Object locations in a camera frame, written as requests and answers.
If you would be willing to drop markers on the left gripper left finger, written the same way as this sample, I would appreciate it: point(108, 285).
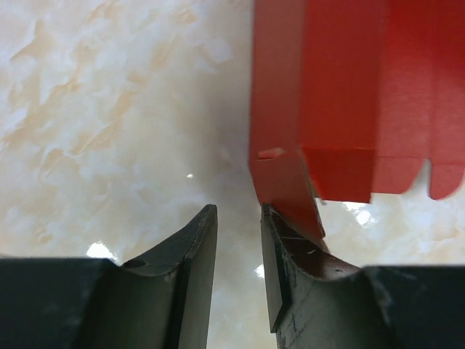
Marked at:
point(159, 299)

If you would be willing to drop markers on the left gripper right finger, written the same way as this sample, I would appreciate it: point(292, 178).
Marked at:
point(316, 300)

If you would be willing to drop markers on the red paper box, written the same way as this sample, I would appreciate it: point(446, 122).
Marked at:
point(353, 98)

